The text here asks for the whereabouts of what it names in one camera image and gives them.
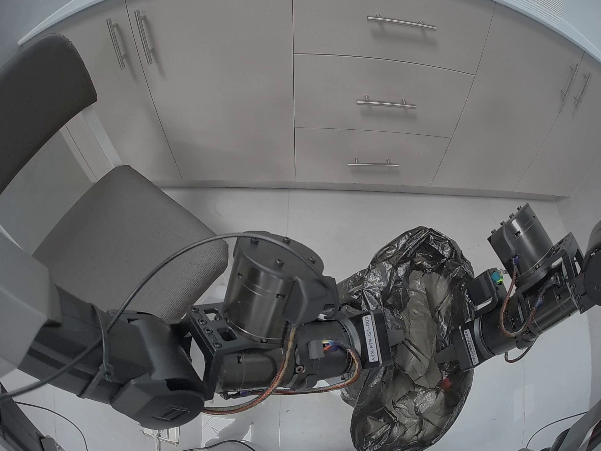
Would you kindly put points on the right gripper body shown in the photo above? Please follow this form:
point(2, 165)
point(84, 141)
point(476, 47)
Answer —
point(493, 334)

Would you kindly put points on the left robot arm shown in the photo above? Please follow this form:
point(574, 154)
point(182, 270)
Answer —
point(141, 345)

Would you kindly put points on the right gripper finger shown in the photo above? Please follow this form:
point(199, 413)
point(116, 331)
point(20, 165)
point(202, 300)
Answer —
point(451, 355)

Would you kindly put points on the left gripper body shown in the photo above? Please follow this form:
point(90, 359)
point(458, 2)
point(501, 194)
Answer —
point(338, 345)

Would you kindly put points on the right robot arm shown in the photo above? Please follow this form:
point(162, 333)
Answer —
point(530, 237)

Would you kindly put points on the beige cabinet with drawers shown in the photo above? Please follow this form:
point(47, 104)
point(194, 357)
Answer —
point(225, 87)

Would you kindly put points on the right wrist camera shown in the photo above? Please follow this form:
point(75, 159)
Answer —
point(483, 291)

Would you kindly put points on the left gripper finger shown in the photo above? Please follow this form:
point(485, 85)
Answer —
point(397, 341)

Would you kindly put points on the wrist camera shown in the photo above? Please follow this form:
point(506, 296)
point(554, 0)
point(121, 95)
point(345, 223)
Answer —
point(483, 291)
point(310, 299)

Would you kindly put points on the black plastic bag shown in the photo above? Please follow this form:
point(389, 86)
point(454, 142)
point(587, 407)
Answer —
point(422, 299)

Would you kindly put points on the grey padded chair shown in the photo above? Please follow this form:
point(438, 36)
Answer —
point(117, 233)

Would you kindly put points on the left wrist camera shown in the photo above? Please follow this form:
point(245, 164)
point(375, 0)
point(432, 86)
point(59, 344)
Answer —
point(310, 299)

